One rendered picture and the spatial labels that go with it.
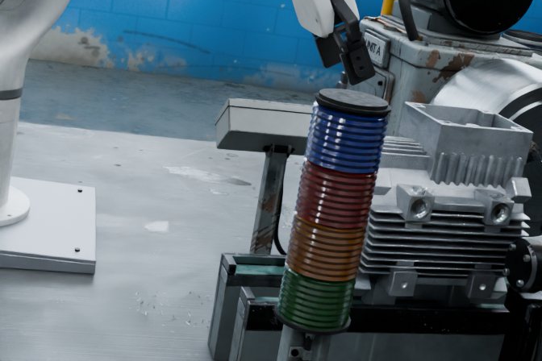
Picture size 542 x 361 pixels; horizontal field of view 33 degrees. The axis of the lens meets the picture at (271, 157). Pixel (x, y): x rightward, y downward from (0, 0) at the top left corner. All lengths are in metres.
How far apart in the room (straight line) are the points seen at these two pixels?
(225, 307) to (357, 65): 0.33
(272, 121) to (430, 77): 0.40
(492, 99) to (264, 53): 5.47
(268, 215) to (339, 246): 0.60
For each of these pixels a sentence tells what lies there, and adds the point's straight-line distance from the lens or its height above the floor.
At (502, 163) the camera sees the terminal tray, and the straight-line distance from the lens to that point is 1.09.
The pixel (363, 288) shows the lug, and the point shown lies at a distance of 1.04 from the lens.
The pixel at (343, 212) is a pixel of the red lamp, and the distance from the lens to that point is 0.70.
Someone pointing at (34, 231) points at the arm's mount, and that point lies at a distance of 1.40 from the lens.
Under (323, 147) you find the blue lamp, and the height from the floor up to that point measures 1.18.
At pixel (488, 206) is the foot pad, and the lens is 1.05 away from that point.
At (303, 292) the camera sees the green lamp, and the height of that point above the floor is 1.06.
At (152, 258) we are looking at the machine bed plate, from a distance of 1.42.
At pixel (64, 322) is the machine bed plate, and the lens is 1.20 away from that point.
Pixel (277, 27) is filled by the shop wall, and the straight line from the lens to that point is 6.80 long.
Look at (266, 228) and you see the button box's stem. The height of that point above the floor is 0.90.
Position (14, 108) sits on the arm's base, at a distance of 1.40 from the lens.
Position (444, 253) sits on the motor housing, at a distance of 1.04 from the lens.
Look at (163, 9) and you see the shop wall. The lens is 6.66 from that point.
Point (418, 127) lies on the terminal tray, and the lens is 1.08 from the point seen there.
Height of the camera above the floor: 1.35
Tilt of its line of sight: 16 degrees down
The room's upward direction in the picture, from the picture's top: 10 degrees clockwise
